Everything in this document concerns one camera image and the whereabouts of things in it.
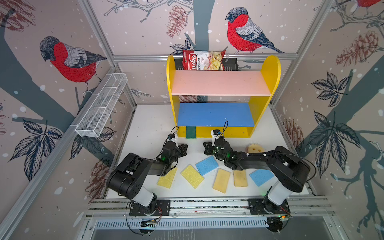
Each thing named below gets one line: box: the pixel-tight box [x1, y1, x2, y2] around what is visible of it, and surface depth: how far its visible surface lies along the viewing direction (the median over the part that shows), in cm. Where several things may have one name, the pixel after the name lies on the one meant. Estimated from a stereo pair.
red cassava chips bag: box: [182, 50, 226, 71], surface depth 88 cm
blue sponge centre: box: [195, 155, 219, 176], surface depth 89 cm
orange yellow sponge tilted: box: [213, 168, 231, 194], surface depth 84 cm
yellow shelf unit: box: [166, 55, 282, 139], surface depth 89 cm
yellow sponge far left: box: [157, 167, 178, 189], surface depth 83 cm
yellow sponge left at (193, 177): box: [180, 164, 205, 189], surface depth 85 cm
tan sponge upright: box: [233, 170, 248, 187], surface depth 84 cm
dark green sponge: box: [186, 126, 196, 139], surface depth 103 cm
